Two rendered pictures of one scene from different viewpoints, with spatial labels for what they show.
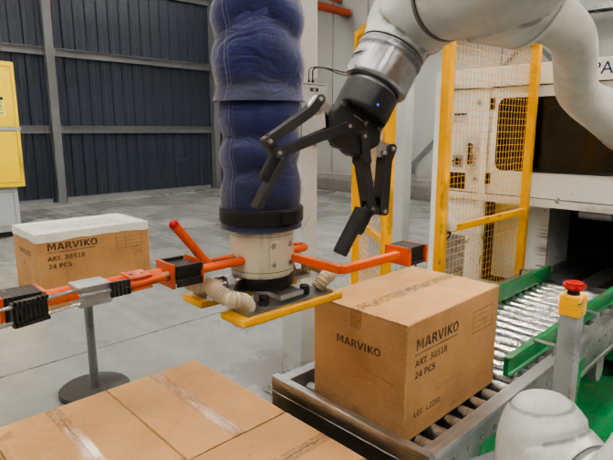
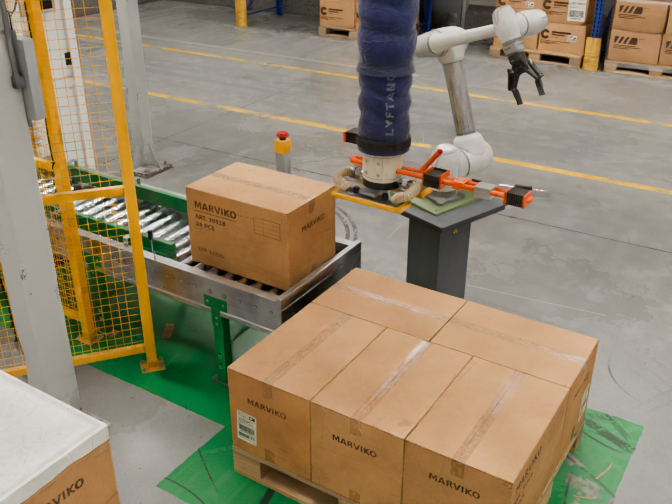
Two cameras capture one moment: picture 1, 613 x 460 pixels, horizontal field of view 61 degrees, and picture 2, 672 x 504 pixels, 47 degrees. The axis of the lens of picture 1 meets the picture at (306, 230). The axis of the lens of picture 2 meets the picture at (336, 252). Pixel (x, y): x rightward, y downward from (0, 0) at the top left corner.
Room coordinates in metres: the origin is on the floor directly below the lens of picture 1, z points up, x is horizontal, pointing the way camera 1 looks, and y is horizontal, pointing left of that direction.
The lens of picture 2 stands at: (2.29, 3.04, 2.35)
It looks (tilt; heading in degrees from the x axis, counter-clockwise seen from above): 27 degrees down; 256
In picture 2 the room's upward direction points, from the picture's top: straight up
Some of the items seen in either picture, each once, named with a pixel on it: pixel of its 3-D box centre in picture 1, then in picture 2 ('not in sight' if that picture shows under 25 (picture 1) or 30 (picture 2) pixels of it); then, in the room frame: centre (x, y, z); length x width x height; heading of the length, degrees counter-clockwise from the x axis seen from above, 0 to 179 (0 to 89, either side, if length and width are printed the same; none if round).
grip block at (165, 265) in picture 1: (180, 270); (436, 177); (1.21, 0.31, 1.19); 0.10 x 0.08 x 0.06; 42
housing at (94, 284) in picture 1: (89, 291); (485, 190); (1.06, 0.46, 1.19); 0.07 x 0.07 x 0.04; 42
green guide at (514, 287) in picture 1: (486, 295); (60, 217); (2.84, -1.03, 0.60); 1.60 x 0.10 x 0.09; 134
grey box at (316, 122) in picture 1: (310, 112); (18, 76); (2.77, -0.02, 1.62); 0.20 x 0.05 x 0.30; 134
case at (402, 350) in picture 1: (408, 341); (262, 223); (1.83, -0.38, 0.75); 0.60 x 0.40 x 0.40; 134
